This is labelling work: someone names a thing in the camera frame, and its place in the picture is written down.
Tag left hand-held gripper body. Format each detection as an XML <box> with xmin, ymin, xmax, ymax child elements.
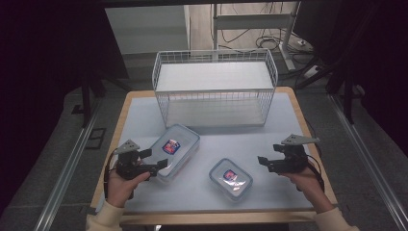
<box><xmin>113</xmin><ymin>139</ymin><xmax>152</xmax><ymax>181</ymax></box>

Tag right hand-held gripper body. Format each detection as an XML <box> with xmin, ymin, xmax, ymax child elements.
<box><xmin>272</xmin><ymin>133</ymin><xmax>321</xmax><ymax>174</ymax></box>

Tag large clear food container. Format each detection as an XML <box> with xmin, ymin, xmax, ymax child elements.
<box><xmin>145</xmin><ymin>123</ymin><xmax>201</xmax><ymax>182</ymax></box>

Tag small clear food container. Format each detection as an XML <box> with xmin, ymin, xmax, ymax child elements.
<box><xmin>208</xmin><ymin>157</ymin><xmax>254</xmax><ymax>203</ymax></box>

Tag white wire shelf rack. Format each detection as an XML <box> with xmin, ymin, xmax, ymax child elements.
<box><xmin>151</xmin><ymin>48</ymin><xmax>279</xmax><ymax>129</ymax></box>

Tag person's left hand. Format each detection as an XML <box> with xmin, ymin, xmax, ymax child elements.
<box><xmin>106</xmin><ymin>169</ymin><xmax>152</xmax><ymax>209</ymax></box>

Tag person's right hand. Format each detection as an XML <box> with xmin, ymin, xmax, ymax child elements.
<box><xmin>281</xmin><ymin>164</ymin><xmax>335</xmax><ymax>214</ymax></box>

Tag dark floor plate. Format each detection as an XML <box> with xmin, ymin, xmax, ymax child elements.
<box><xmin>84</xmin><ymin>127</ymin><xmax>107</xmax><ymax>150</ymax></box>

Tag wooden table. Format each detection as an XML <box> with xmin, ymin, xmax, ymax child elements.
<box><xmin>89</xmin><ymin>86</ymin><xmax>339</xmax><ymax>226</ymax></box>

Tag black stand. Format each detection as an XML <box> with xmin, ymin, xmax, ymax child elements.
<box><xmin>79</xmin><ymin>71</ymin><xmax>131</xmax><ymax>128</ymax></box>
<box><xmin>293</xmin><ymin>53</ymin><xmax>358</xmax><ymax>125</ymax></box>

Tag white power strip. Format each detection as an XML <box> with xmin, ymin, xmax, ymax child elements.
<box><xmin>302</xmin><ymin>64</ymin><xmax>320</xmax><ymax>80</ymax></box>

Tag white panel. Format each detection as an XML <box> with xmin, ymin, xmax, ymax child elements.
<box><xmin>104</xmin><ymin>4</ymin><xmax>191</xmax><ymax>55</ymax></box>

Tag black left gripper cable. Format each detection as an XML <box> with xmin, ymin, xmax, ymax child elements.
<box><xmin>103</xmin><ymin>151</ymin><xmax>118</xmax><ymax>200</ymax></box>

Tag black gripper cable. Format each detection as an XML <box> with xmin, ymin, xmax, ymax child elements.
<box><xmin>306</xmin><ymin>154</ymin><xmax>326</xmax><ymax>193</ymax></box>
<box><xmin>103</xmin><ymin>151</ymin><xmax>118</xmax><ymax>200</ymax></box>

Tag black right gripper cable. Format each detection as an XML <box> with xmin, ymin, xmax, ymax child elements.
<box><xmin>306</xmin><ymin>154</ymin><xmax>326</xmax><ymax>193</ymax></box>

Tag aluminium rail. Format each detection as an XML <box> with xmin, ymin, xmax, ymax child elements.
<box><xmin>33</xmin><ymin>101</ymin><xmax>101</xmax><ymax>231</ymax></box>
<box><xmin>329</xmin><ymin>93</ymin><xmax>408</xmax><ymax>231</ymax></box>

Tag black floor cables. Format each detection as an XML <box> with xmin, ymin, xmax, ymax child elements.
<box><xmin>220</xmin><ymin>28</ymin><xmax>317</xmax><ymax>65</ymax></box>

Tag white metal desk frame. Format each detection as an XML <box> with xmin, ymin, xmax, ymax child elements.
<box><xmin>211</xmin><ymin>1</ymin><xmax>301</xmax><ymax>72</ymax></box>

